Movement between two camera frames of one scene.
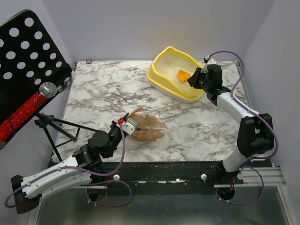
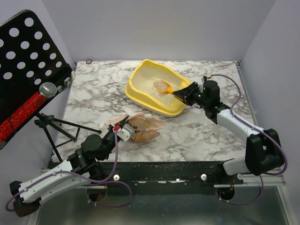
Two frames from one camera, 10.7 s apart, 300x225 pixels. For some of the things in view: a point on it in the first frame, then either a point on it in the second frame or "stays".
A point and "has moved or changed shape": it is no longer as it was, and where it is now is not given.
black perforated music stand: (28, 58) stays
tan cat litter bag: (148, 127) has moved or changed shape
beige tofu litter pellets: (170, 68) → (158, 88)
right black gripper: (195, 77) → (190, 94)
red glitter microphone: (11, 123) stays
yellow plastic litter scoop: (183, 76) → (162, 86)
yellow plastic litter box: (162, 78) → (139, 88)
